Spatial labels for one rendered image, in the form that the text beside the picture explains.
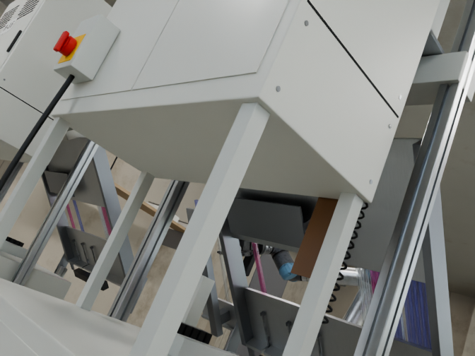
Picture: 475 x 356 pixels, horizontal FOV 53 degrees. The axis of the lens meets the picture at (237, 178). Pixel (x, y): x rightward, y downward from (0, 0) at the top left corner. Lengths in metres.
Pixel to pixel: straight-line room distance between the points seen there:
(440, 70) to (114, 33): 0.70
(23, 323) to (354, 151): 0.58
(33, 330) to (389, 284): 0.58
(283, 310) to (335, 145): 0.86
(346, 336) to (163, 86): 0.87
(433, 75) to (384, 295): 0.45
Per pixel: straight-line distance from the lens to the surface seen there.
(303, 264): 0.86
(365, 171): 0.81
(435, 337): 1.17
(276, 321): 1.56
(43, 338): 0.75
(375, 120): 0.83
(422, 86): 1.06
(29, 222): 5.02
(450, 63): 1.05
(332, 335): 1.42
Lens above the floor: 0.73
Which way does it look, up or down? 16 degrees up
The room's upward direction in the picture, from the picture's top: 23 degrees clockwise
